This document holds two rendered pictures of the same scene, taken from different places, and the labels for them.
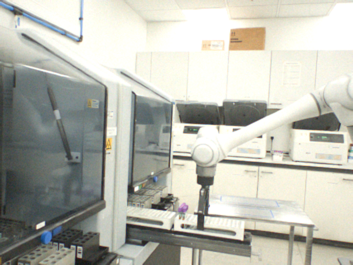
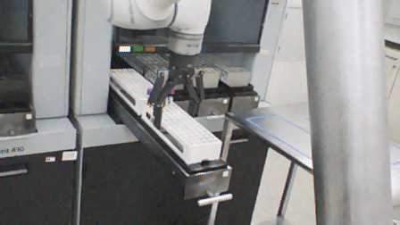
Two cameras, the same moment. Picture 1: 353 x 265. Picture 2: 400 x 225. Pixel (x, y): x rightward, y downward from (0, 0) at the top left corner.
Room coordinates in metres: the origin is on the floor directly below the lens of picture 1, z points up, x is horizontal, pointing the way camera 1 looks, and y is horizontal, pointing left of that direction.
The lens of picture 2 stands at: (0.53, -0.91, 1.34)
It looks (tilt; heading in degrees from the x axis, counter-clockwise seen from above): 22 degrees down; 41
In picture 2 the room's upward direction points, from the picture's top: 9 degrees clockwise
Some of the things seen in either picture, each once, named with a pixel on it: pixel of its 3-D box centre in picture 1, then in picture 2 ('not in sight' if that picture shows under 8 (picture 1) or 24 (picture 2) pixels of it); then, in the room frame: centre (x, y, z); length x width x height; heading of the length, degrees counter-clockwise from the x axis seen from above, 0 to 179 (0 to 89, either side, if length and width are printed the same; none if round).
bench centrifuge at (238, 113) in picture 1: (243, 128); not in sight; (3.84, -0.84, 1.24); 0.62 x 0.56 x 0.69; 166
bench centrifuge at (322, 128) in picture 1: (317, 131); not in sight; (3.62, -1.66, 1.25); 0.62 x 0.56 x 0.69; 165
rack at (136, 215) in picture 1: (142, 217); (135, 91); (1.40, 0.14, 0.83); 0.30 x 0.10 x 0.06; 75
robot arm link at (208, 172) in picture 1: (206, 169); (185, 41); (1.33, -0.14, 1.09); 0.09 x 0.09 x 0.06
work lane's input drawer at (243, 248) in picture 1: (178, 234); (155, 128); (1.35, -0.03, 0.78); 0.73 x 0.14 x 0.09; 75
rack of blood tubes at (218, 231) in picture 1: (209, 227); (178, 130); (1.32, -0.16, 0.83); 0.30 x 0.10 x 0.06; 75
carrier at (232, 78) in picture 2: (163, 192); (237, 79); (1.85, 0.06, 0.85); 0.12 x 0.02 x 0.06; 164
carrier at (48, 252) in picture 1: (41, 263); not in sight; (0.89, 0.38, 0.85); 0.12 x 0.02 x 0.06; 165
